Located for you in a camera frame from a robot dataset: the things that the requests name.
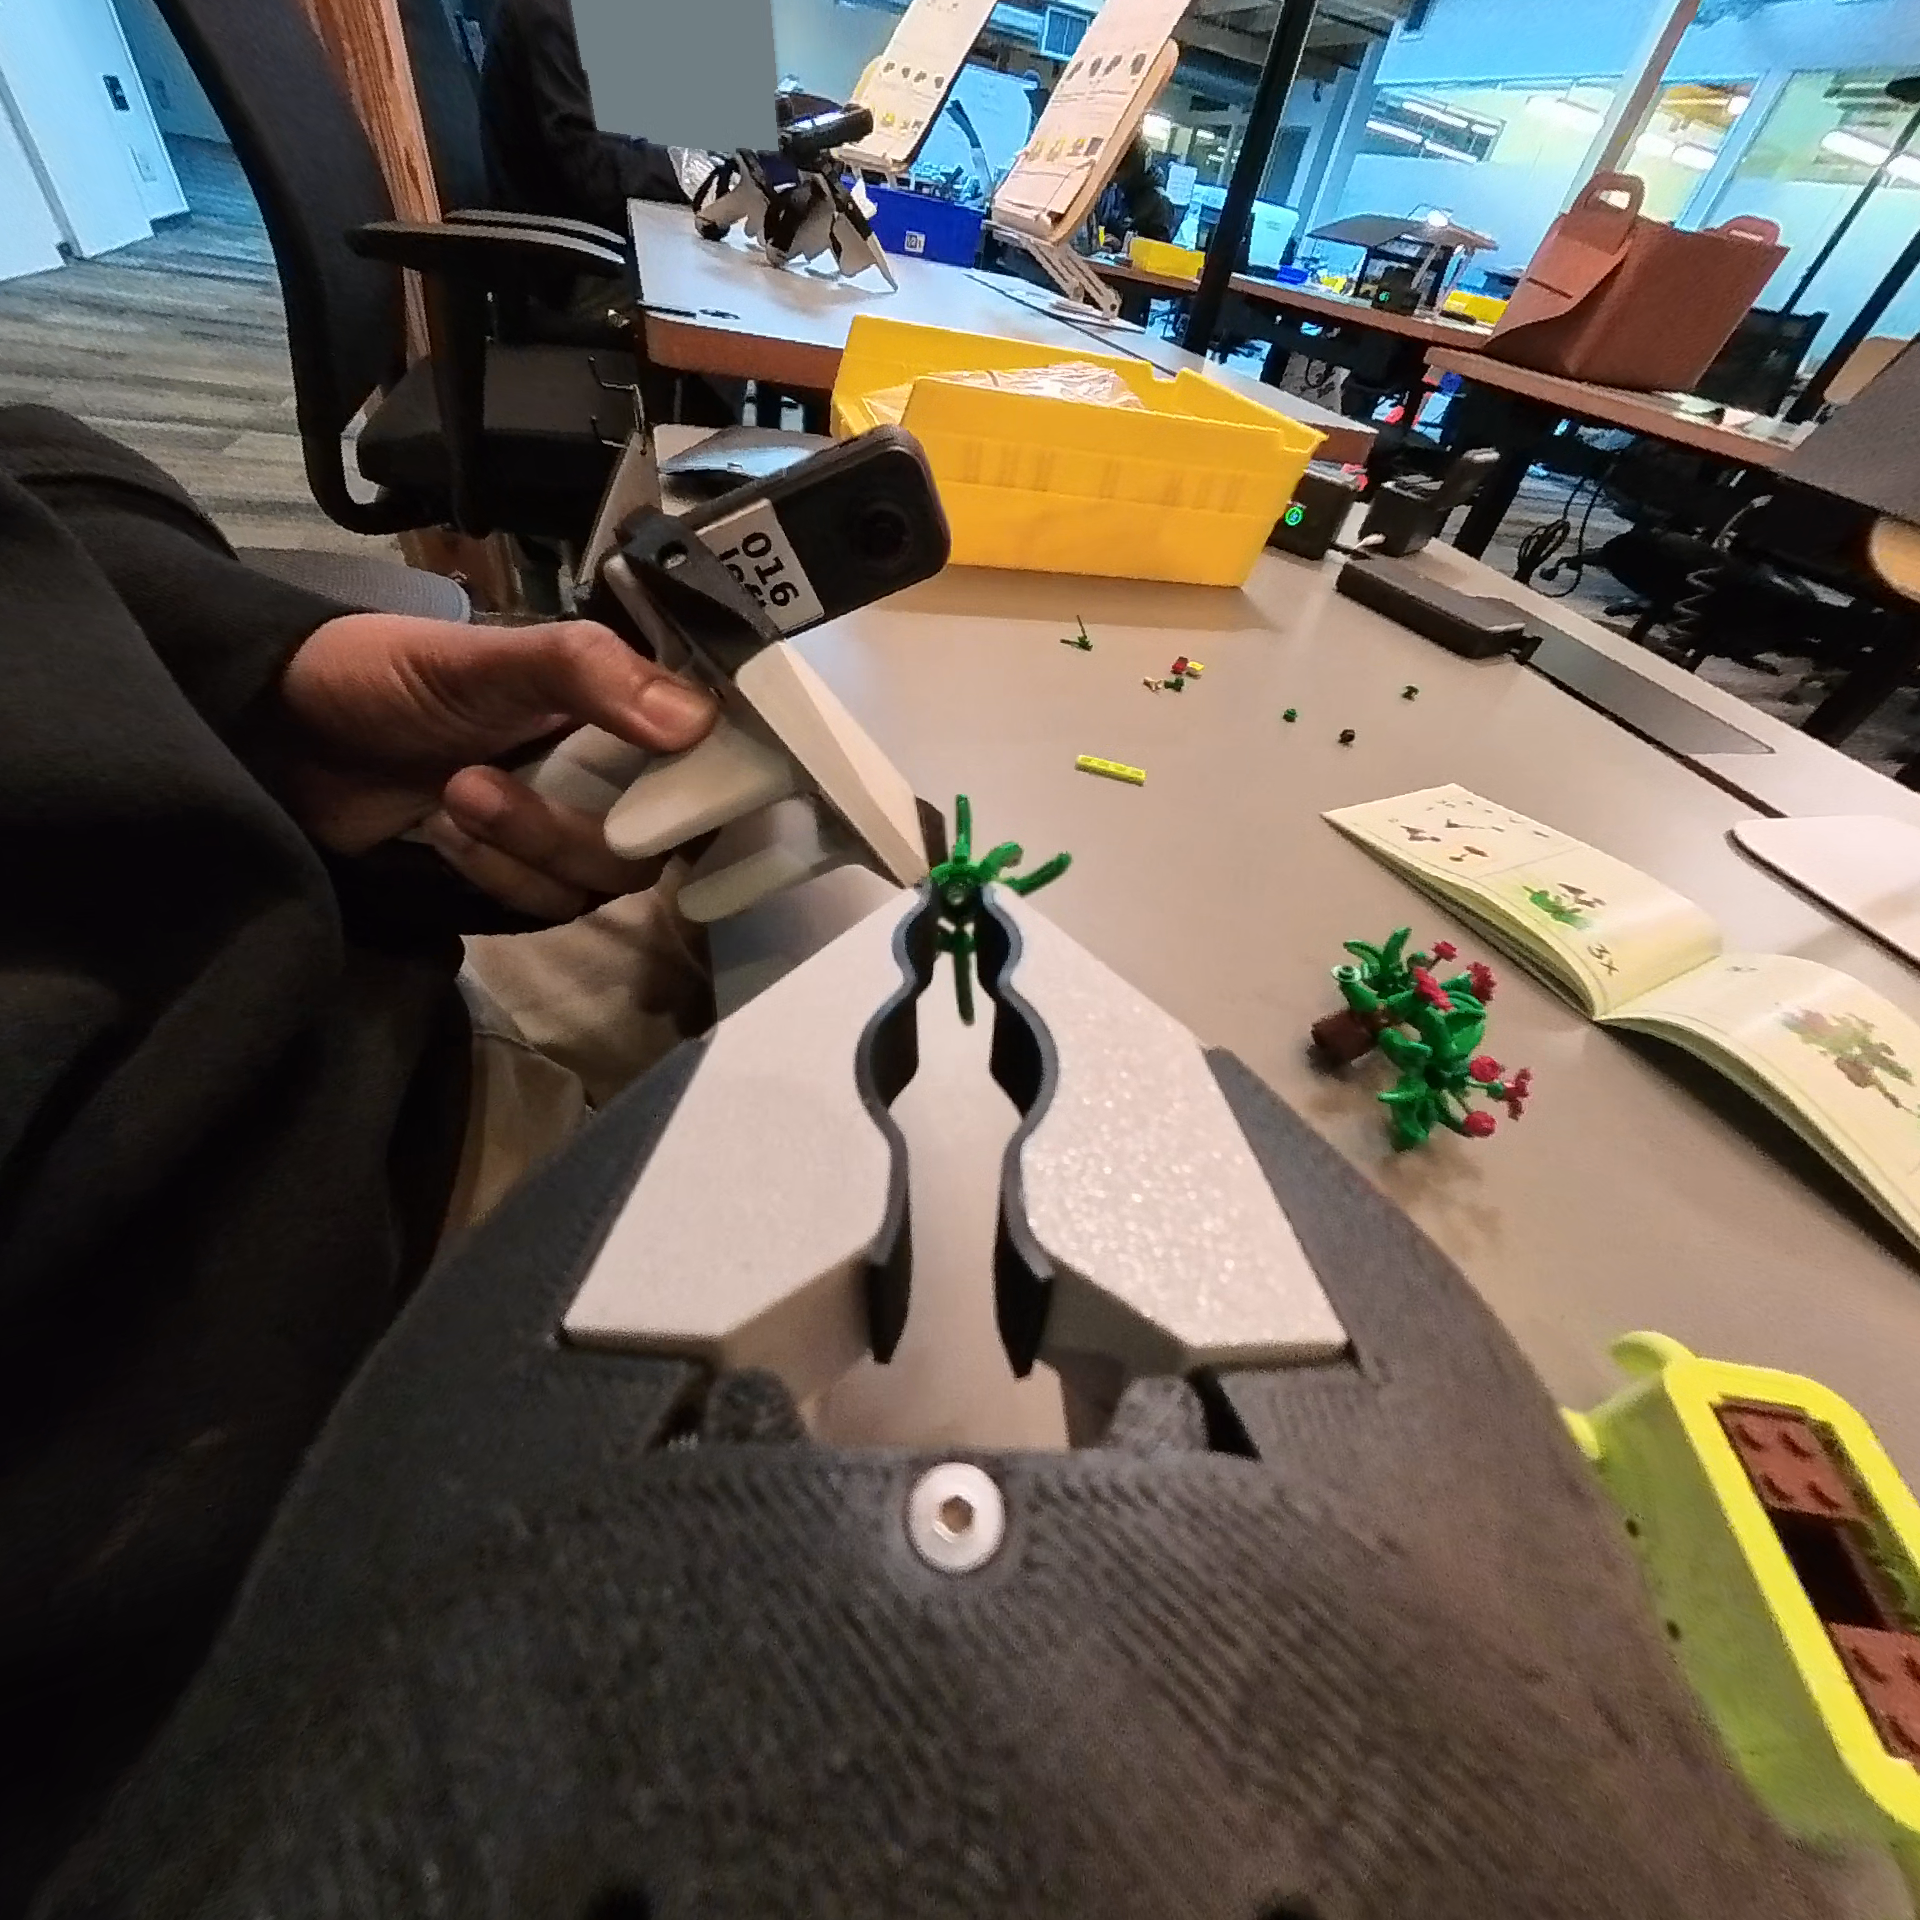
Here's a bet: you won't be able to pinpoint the black box with green lights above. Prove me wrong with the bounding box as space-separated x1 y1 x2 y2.
1275 461 1371 563

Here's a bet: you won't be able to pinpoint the person's tan trousers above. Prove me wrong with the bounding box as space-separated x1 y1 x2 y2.
440 885 723 1230

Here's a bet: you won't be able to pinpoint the tall printed sign board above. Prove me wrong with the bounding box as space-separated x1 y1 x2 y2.
990 0 1197 242

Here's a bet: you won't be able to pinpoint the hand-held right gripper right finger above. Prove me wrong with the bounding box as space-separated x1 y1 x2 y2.
990 894 1352 1446

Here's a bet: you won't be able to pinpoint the person's left hand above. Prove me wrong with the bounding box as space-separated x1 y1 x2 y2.
277 616 723 921

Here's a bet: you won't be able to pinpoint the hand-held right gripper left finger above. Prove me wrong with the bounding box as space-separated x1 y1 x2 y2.
561 891 917 1404

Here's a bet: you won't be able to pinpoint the yellow plastic bin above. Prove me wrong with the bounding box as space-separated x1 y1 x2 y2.
829 313 1332 590

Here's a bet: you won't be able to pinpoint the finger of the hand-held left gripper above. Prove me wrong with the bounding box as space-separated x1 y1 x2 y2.
681 800 903 925
733 638 935 891

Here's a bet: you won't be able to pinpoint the grey table with brown edge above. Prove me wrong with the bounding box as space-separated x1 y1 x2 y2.
627 200 1380 451

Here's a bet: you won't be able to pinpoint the grey flat pouch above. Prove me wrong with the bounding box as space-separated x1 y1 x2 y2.
661 424 842 479

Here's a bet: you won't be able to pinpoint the green plant with pink flowers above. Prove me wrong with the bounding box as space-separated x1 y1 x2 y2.
1310 929 1535 1153

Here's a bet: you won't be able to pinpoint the lime toy brick pot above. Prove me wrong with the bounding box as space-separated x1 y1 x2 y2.
1561 1330 1920 1847

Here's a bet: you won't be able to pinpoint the clear plastic bag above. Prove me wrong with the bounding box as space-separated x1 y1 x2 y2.
932 359 1172 413

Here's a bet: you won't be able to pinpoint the black boxy device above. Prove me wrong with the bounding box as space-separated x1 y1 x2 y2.
1360 449 1502 559

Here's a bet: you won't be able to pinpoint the black steel column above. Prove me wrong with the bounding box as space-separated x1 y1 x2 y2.
1187 0 1324 310

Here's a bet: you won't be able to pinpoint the black and white machine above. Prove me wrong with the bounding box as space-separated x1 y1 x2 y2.
690 104 903 290

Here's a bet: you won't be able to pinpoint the long brown desk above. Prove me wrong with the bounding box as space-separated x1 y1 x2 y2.
1421 347 1850 559

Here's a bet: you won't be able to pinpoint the short printed sign board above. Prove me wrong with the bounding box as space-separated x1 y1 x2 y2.
847 0 1000 173

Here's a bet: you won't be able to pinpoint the wooden diagonal beam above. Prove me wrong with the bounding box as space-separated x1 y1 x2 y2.
302 0 451 363

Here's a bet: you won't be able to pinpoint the green toy leaf stem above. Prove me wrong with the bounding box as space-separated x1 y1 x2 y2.
927 795 1075 1024

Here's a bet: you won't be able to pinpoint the white desk stand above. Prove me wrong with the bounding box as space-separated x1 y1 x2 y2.
1732 813 1920 970

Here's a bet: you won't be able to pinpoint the black office chair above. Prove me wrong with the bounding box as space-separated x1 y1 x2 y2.
158 0 654 541
1694 307 1828 423

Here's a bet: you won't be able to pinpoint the open instruction booklet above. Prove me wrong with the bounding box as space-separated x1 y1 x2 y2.
1324 782 1920 1253

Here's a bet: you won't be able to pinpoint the brown tote bag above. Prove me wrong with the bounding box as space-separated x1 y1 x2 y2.
1484 173 1790 392

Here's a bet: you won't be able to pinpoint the black flat case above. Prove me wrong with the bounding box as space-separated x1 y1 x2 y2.
1336 556 1538 662

